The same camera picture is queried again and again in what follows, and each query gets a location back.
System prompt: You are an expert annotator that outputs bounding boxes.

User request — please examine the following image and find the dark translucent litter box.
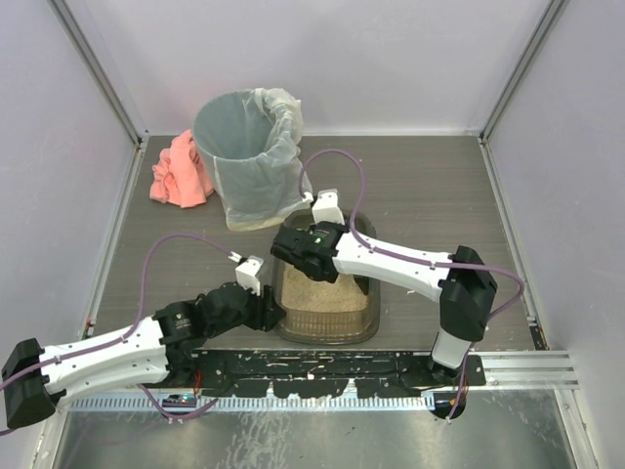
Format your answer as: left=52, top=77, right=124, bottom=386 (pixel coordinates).
left=272, top=210, right=381, bottom=345

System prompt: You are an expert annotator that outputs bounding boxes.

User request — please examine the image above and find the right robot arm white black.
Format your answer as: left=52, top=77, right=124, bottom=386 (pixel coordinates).
left=271, top=222, right=498, bottom=383

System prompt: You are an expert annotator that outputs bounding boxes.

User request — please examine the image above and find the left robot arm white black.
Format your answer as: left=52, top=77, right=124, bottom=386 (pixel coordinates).
left=1, top=282, right=285, bottom=431

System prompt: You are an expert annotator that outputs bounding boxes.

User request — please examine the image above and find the beige cat litter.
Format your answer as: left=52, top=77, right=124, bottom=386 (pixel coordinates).
left=280, top=265, right=367, bottom=313

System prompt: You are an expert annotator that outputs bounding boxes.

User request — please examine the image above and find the bin with translucent bag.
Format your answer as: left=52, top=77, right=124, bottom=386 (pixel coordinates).
left=191, top=88, right=313, bottom=232

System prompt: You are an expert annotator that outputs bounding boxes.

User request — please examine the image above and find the pink cloth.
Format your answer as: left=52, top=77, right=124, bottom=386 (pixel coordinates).
left=149, top=130, right=214, bottom=209

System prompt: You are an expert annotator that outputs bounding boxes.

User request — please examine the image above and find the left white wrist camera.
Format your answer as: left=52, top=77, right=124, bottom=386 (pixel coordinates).
left=229, top=252, right=264, bottom=296

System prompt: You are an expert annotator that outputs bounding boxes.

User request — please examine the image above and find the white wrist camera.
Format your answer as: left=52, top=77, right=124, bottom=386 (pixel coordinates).
left=229, top=252, right=264, bottom=296
left=303, top=189, right=346, bottom=226

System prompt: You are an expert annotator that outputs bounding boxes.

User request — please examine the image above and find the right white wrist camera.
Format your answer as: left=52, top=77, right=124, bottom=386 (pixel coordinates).
left=303, top=189, right=346, bottom=226

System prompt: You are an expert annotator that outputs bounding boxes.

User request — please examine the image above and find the black taped base rail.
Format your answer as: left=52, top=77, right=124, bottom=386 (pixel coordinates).
left=139, top=347, right=489, bottom=400

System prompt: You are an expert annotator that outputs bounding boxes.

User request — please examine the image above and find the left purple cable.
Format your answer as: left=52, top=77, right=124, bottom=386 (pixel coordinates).
left=0, top=233, right=243, bottom=436

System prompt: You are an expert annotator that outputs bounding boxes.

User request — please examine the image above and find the purple cable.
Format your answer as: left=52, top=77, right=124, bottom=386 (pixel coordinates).
left=298, top=149, right=526, bottom=421
left=0, top=233, right=243, bottom=436

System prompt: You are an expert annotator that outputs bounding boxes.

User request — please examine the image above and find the grey slotted cable duct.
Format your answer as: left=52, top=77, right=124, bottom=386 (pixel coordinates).
left=69, top=392, right=435, bottom=412

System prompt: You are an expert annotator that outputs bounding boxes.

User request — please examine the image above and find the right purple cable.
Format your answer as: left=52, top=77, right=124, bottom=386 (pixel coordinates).
left=298, top=149, right=526, bottom=421

